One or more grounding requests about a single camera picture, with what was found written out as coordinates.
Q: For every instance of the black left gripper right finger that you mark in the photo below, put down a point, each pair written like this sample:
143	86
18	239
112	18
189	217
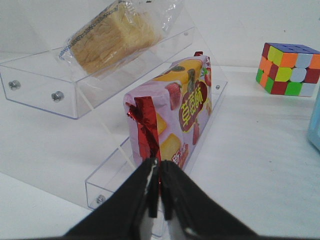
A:
191	213

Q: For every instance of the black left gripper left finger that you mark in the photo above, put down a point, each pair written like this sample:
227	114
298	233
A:
129	212

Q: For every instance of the bread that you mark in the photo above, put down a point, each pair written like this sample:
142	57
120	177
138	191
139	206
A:
120	33

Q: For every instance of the light blue tissue pack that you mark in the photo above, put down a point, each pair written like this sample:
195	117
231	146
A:
313	133

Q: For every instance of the pink strawberry pastry package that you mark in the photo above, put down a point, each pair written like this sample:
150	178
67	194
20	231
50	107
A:
167	114

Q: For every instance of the clear acrylic tiered shelf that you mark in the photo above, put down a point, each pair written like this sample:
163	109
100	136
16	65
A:
59	128

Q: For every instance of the colourful puzzle cube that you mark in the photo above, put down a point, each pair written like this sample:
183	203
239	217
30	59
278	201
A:
288	69

